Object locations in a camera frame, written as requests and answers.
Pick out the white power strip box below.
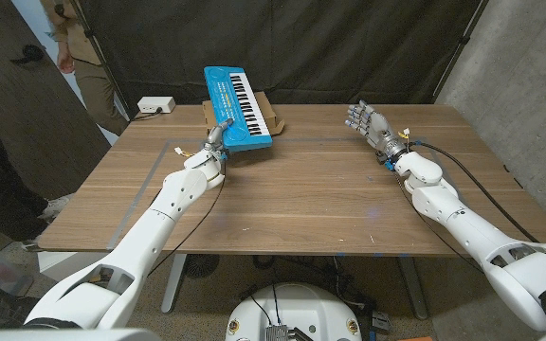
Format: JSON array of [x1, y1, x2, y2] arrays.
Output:
[[136, 96, 176, 115]]

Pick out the cardboard packing box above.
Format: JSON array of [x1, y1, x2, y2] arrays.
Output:
[[201, 91, 286, 138]]

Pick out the grey heat sink module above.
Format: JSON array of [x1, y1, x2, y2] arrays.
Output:
[[265, 324, 315, 341]]

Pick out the thin black right arm wire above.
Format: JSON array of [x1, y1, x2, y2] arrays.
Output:
[[395, 174, 485, 274]]

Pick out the black backdrop stand pole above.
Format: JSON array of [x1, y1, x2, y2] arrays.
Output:
[[431, 0, 490, 103], [68, 0, 135, 119]]

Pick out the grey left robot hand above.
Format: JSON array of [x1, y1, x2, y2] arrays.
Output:
[[204, 117, 235, 161]]

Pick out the grey table leg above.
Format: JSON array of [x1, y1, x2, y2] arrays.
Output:
[[160, 254, 188, 314], [398, 255, 429, 321]]

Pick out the round black floor fan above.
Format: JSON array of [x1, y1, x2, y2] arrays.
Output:
[[182, 254, 221, 280]]

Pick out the white box under table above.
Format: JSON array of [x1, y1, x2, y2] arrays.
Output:
[[37, 250, 113, 284]]

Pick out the black door handle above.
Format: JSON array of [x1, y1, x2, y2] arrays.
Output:
[[9, 44, 46, 65]]

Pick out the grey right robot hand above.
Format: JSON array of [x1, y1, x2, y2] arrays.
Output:
[[344, 99, 410, 165]]

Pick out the blue toy piano keyboard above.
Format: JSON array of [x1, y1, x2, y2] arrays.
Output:
[[203, 65, 274, 153]]

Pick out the black backdrop curtain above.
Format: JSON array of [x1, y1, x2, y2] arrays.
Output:
[[77, 0, 485, 117]]

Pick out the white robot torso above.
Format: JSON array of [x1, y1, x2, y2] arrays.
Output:
[[225, 282, 363, 341]]

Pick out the thin black arm wire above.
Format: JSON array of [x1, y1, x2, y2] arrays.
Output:
[[395, 174, 485, 274], [147, 160, 229, 278]]

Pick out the dark wooden door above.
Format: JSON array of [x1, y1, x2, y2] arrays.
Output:
[[0, 0, 113, 200]]

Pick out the person in beige jacket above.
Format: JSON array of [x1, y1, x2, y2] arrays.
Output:
[[40, 0, 130, 137]]

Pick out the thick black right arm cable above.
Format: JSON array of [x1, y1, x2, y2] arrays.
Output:
[[409, 140, 539, 243]]

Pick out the thin black left arm wire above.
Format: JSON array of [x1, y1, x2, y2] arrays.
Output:
[[147, 160, 229, 278]]

